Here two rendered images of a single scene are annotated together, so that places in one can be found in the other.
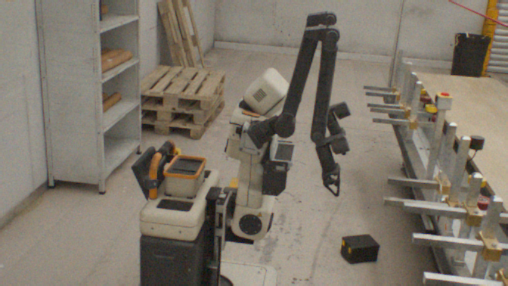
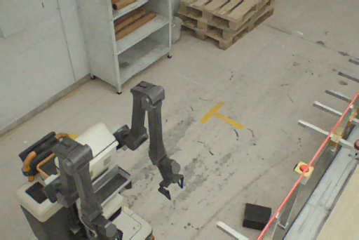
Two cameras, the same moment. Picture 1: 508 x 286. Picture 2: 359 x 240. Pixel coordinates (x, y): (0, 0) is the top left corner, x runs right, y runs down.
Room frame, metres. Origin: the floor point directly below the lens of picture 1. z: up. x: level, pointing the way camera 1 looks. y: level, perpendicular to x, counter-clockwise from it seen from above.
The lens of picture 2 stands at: (1.39, -1.03, 2.67)
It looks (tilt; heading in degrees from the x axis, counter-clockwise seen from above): 44 degrees down; 31
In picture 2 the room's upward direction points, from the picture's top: 1 degrees clockwise
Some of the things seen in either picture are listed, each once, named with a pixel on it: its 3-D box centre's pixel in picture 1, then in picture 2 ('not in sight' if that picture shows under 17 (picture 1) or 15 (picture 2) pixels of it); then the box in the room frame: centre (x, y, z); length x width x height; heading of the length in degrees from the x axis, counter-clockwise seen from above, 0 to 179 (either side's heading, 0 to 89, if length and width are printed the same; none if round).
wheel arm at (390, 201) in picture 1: (433, 206); not in sight; (2.17, -0.81, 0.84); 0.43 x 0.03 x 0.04; 84
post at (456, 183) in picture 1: (455, 187); not in sight; (2.20, -0.90, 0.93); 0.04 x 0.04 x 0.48; 84
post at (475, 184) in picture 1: (465, 228); not in sight; (1.95, -0.87, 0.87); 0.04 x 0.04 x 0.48; 84
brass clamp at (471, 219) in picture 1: (471, 212); not in sight; (1.93, -0.87, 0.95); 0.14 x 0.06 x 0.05; 174
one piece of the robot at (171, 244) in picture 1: (189, 231); (71, 196); (2.26, 0.28, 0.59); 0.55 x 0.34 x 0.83; 173
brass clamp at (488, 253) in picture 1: (487, 245); not in sight; (1.68, -0.84, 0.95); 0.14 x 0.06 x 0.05; 174
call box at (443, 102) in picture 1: (443, 102); (302, 173); (2.71, -0.95, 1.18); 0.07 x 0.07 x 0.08; 84
